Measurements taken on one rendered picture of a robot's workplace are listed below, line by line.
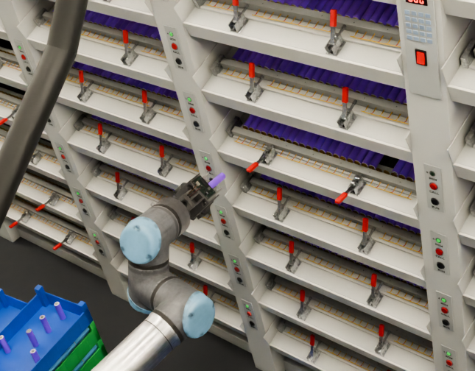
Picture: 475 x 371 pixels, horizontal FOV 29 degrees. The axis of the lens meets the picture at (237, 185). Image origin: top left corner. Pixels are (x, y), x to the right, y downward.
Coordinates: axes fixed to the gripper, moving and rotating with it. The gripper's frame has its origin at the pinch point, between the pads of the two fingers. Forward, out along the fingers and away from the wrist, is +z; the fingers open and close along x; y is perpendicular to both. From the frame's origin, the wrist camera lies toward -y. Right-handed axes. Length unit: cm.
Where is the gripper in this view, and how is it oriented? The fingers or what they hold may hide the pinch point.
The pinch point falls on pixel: (208, 188)
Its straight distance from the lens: 227.6
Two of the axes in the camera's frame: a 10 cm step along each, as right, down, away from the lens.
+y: 6.1, -5.7, -5.5
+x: -6.7, -7.4, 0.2
